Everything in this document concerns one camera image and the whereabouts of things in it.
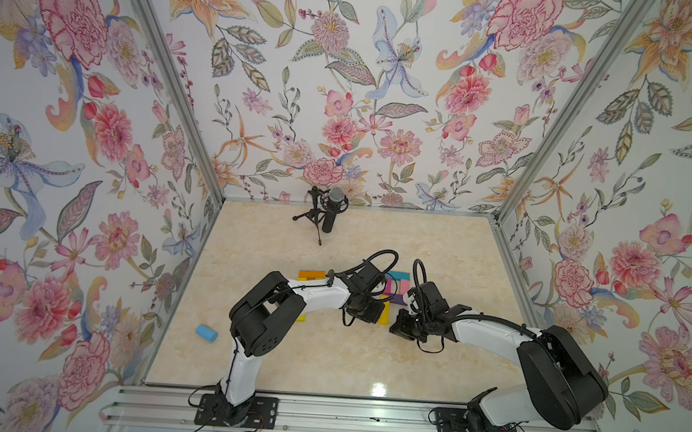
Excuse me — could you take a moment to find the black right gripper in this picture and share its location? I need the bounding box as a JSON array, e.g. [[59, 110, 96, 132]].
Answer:
[[386, 307, 433, 341]]

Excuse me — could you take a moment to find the magenta small block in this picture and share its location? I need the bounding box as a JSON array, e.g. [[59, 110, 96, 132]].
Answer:
[[384, 278, 393, 296]]

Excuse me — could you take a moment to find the purple block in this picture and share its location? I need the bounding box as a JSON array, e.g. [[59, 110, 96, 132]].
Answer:
[[390, 294, 406, 306]]

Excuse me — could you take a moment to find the pink block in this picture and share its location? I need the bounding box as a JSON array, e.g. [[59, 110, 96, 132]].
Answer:
[[399, 280, 410, 296]]

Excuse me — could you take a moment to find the teal block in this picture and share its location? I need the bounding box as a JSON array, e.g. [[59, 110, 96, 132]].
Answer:
[[388, 272, 411, 281]]

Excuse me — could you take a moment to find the orange long block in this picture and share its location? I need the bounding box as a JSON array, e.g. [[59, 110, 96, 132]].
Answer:
[[298, 270, 327, 281]]

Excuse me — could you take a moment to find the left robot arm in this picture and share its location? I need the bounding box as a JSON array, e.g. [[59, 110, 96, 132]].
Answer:
[[216, 261, 389, 419]]

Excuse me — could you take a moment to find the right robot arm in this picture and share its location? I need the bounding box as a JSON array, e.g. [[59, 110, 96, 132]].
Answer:
[[390, 282, 609, 432]]

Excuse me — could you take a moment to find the black microphone tripod stand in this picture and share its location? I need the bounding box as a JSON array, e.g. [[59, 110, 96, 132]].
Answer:
[[291, 186, 329, 245]]

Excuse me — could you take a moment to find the black mesh microphone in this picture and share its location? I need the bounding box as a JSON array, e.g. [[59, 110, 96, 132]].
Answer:
[[321, 187, 349, 234]]

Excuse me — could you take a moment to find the light blue block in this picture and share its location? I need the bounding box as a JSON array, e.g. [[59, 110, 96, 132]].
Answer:
[[195, 324, 219, 343]]

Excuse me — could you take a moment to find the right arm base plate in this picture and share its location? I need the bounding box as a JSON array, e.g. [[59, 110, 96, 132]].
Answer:
[[427, 407, 517, 432]]

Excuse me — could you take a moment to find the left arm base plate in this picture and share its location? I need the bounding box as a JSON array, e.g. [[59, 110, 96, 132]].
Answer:
[[194, 394, 279, 430]]

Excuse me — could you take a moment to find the aluminium front rail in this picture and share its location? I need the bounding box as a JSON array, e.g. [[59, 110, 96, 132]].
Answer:
[[100, 386, 599, 432]]

